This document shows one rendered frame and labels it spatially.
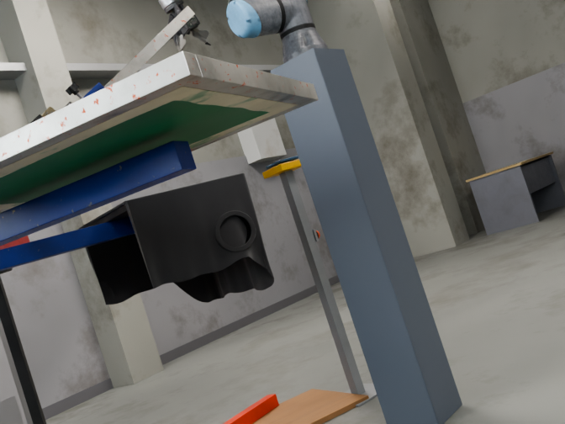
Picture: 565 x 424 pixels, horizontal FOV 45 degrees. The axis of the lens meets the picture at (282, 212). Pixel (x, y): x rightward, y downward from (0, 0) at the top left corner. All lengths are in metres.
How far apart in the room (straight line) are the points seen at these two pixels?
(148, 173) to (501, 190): 6.50
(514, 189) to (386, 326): 5.59
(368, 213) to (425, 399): 0.58
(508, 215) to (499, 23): 2.66
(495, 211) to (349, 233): 5.67
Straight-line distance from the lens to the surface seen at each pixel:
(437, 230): 7.67
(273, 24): 2.20
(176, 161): 1.34
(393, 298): 2.10
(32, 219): 1.56
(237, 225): 2.42
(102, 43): 6.41
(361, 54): 7.92
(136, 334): 5.33
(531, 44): 9.06
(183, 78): 1.04
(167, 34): 2.44
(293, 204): 2.69
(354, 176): 2.08
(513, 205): 7.66
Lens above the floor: 0.69
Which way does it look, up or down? 2 degrees up
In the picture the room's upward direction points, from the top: 18 degrees counter-clockwise
